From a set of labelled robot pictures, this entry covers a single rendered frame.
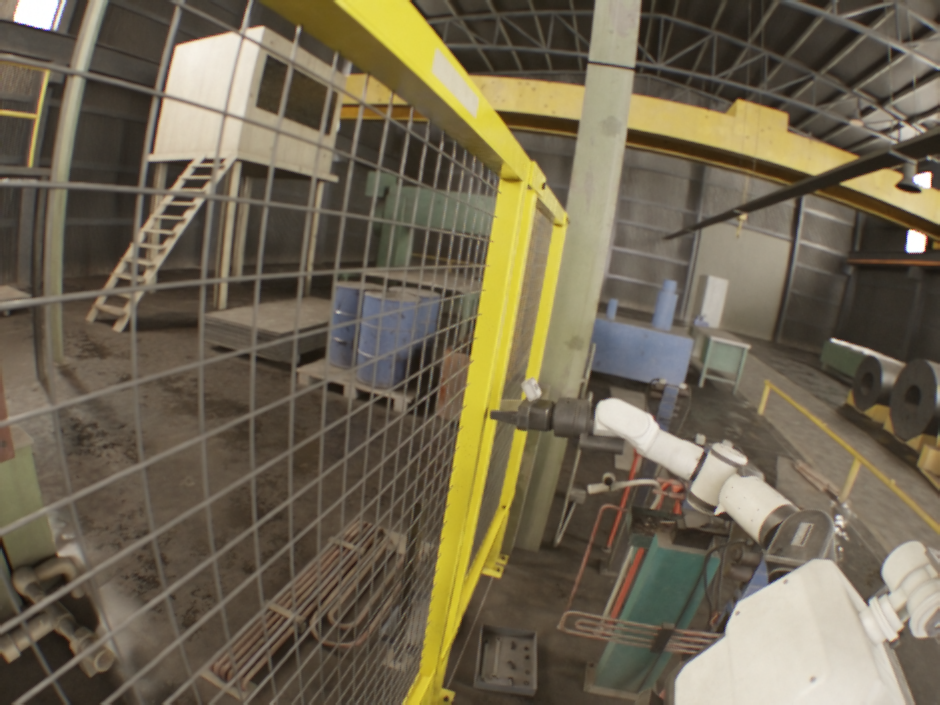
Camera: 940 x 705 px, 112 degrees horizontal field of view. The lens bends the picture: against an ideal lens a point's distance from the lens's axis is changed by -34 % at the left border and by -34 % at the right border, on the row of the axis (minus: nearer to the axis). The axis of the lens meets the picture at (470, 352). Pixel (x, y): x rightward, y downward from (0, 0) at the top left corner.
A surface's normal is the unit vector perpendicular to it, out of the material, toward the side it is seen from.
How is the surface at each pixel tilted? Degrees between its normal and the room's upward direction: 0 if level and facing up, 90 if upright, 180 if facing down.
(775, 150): 90
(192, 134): 90
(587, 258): 90
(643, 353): 90
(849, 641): 13
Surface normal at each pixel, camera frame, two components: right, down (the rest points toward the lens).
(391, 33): 0.95, 0.21
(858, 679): -0.39, -0.75
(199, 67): -0.26, 0.18
